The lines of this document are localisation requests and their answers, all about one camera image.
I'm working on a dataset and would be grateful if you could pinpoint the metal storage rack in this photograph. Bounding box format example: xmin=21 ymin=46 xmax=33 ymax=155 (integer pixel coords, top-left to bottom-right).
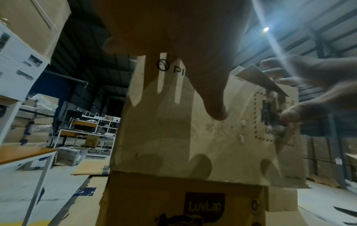
xmin=0 ymin=95 xmax=60 ymax=226

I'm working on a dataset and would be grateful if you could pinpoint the dark brown cardboard carton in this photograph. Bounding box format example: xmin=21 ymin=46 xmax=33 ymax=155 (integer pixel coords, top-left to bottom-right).
xmin=97 ymin=171 xmax=299 ymax=226

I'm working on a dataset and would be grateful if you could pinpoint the tall brown shelf carton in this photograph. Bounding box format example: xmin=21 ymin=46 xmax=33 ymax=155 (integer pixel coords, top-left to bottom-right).
xmin=0 ymin=0 xmax=72 ymax=59

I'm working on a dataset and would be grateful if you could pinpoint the carton with orange label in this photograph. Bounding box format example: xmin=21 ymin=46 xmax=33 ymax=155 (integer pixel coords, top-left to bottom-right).
xmin=110 ymin=55 xmax=309 ymax=189

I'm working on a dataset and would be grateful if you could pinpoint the white printed carton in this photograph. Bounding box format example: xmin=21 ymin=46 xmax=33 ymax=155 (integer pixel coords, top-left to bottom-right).
xmin=0 ymin=22 xmax=51 ymax=102

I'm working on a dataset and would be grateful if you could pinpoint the person's left hand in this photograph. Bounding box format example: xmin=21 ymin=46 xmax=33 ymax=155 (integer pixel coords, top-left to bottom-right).
xmin=93 ymin=0 xmax=252 ymax=121

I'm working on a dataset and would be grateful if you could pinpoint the small wrapped floor carton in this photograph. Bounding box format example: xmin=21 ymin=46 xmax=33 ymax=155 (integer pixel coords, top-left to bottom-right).
xmin=54 ymin=146 xmax=89 ymax=166

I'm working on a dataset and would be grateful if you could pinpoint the pile of wrapped shelf cartons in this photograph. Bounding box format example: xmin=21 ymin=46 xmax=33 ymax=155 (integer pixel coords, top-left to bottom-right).
xmin=5 ymin=93 xmax=60 ymax=144

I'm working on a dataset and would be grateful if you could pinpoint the person's right hand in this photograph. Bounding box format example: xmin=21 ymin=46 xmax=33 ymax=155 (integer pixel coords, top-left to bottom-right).
xmin=259 ymin=55 xmax=357 ymax=123

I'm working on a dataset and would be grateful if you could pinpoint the distant white shelf rack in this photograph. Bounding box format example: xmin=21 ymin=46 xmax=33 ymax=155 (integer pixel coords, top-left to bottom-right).
xmin=49 ymin=110 xmax=121 ymax=157

